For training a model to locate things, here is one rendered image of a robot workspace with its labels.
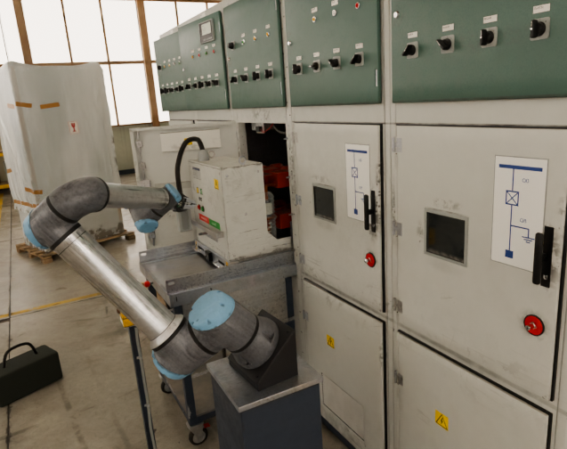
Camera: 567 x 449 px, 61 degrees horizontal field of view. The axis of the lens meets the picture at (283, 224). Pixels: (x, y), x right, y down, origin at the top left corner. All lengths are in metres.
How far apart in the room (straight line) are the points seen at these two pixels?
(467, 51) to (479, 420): 1.14
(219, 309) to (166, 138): 1.60
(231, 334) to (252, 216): 0.93
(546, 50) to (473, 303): 0.74
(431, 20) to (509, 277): 0.78
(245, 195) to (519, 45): 1.44
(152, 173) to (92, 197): 1.46
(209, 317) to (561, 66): 1.17
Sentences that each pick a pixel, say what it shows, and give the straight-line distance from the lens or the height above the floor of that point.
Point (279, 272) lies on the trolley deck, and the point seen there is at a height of 0.83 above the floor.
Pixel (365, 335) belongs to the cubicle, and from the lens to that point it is 2.13.
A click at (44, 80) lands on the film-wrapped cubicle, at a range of 6.32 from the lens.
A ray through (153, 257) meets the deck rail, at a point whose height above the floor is 0.86.
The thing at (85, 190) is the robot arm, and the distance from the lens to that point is 1.60.
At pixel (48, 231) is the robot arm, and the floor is 1.35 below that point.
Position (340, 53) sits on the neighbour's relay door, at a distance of 1.97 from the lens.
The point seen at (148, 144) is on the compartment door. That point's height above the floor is 1.48.
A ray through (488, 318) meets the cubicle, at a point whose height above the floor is 1.01.
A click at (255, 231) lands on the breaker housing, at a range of 2.44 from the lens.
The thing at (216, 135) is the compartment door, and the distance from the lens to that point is 2.96.
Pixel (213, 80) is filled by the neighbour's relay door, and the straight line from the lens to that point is 3.09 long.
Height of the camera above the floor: 1.69
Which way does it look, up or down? 15 degrees down
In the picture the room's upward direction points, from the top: 4 degrees counter-clockwise
